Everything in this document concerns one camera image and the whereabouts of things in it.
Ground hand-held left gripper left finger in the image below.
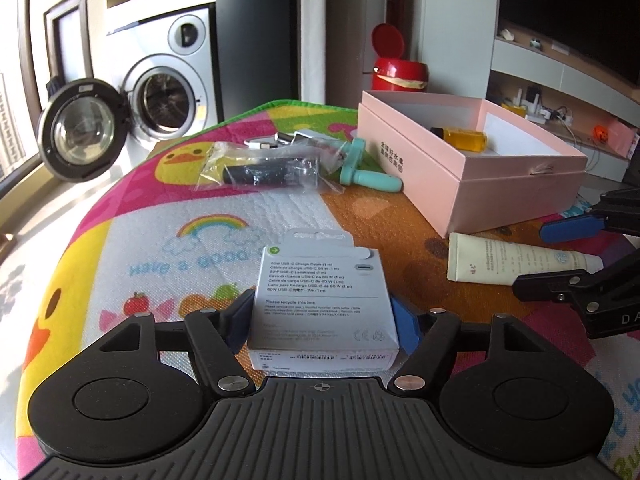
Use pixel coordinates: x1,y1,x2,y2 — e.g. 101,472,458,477
92,289,257,397

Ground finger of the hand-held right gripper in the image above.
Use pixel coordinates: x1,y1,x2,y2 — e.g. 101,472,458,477
511,252,640,312
539,186,640,246

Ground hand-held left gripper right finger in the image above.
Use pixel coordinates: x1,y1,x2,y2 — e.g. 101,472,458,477
391,296,547,395

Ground cream cosmetic tube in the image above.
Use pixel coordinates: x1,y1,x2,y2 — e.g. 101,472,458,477
446,232,604,284

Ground white cable box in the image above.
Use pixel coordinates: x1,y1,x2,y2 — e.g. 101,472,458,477
246,230,401,376

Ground pink cardboard box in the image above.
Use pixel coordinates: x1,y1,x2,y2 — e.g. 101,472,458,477
357,89,589,239

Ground clear bag with black item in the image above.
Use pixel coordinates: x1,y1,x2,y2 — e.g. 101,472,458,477
195,141,347,197

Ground teal plastic tool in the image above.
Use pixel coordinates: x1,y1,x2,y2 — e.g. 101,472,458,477
339,138,403,194

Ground grey adapter plug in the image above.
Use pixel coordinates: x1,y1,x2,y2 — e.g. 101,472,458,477
274,130,316,149

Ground colourful cartoon play mat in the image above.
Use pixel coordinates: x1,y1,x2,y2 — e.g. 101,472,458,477
15,99,640,480

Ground white power strip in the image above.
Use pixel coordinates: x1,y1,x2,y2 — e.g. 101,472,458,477
530,107,576,124

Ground white router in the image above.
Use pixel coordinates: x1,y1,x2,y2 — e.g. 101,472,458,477
515,87,544,111

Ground yellow liquid bottle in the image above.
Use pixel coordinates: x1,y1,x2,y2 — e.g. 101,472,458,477
431,126,489,154

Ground white television cabinet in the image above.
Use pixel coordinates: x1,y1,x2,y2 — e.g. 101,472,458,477
487,30,640,162

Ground black television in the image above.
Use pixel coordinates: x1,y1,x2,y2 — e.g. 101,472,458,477
500,0,640,92

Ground silver washing machine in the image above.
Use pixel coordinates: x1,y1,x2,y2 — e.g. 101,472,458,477
106,2,219,161

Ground red lidded bin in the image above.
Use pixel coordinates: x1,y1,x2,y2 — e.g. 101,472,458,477
371,23,431,94

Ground round washing machine door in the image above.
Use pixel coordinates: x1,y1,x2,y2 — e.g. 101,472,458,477
37,77,132,183

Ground brown framed door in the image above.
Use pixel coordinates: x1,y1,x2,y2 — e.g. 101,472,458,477
44,0,94,79

